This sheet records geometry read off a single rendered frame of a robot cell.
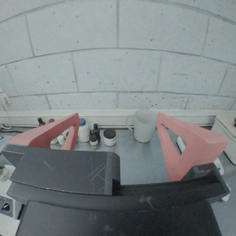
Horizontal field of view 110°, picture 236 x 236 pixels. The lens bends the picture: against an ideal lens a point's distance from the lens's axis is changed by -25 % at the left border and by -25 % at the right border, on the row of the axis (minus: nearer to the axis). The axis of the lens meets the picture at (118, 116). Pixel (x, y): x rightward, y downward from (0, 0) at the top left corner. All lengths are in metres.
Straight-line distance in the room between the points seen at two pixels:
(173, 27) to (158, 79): 0.27
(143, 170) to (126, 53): 0.55
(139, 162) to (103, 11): 0.71
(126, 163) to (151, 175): 0.13
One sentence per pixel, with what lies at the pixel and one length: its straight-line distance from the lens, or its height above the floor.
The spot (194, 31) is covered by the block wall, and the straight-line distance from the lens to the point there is 0.69.
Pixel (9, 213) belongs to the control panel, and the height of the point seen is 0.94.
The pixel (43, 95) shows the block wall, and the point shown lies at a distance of 0.79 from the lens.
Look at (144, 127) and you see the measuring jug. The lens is 0.54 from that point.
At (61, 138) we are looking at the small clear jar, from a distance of 0.66.
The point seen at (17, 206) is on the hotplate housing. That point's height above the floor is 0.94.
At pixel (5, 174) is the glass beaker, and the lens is 0.58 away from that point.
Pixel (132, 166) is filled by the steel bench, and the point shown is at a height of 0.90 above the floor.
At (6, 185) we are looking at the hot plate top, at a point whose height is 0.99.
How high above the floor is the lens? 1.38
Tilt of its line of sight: 37 degrees down
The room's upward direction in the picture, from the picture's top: straight up
